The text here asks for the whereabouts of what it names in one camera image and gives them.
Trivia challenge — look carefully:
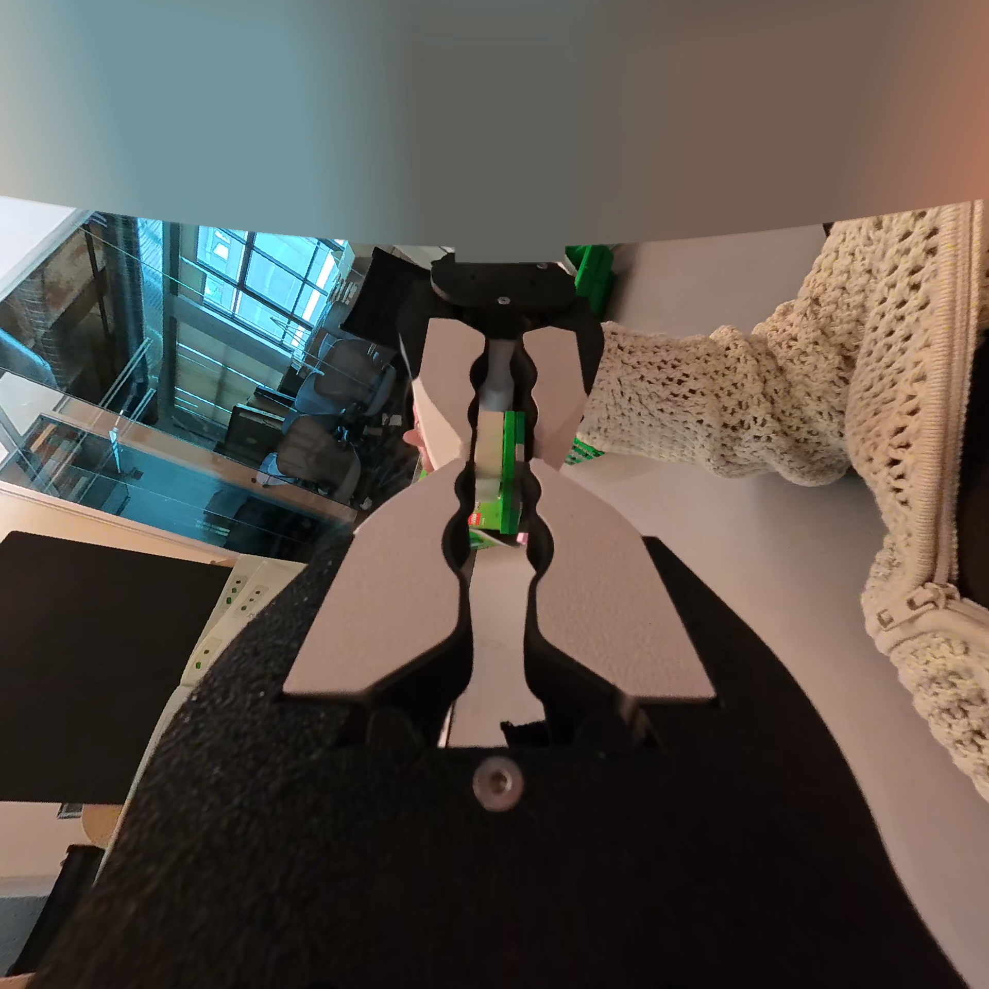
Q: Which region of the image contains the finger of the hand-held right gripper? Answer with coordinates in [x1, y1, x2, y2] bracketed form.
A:
[412, 317, 490, 474]
[521, 323, 588, 472]

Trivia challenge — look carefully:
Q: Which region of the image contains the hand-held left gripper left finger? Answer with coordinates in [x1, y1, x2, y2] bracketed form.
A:
[282, 461, 475, 748]

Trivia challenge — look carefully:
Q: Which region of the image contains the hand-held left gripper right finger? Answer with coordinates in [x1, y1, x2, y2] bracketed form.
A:
[525, 461, 718, 748]

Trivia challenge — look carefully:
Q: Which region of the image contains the white lego brick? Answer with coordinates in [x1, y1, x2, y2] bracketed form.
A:
[470, 405, 508, 505]

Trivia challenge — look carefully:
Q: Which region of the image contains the green mosaic lego panel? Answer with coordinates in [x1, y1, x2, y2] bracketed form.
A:
[497, 410, 530, 536]

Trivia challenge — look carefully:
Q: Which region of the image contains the lego instruction booklet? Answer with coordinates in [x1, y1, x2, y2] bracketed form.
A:
[116, 552, 309, 831]

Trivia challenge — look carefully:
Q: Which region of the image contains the person's right forearm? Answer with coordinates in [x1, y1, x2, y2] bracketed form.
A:
[575, 319, 859, 488]

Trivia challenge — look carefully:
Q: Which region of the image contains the green lego set box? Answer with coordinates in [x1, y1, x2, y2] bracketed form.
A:
[466, 494, 520, 551]

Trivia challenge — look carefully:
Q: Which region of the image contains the green plastic bin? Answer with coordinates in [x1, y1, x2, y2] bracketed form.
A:
[562, 243, 621, 470]

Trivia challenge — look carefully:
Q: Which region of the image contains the black panel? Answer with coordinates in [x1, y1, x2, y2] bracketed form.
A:
[340, 246, 437, 345]

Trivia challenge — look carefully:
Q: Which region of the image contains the dark book stand board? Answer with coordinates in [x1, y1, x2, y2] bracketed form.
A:
[0, 529, 238, 806]

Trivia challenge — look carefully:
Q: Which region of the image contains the wooden book stand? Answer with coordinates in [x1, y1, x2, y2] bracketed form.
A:
[79, 802, 128, 851]

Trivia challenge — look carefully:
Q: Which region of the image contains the person's black top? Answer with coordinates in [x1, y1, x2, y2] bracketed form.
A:
[954, 323, 989, 607]

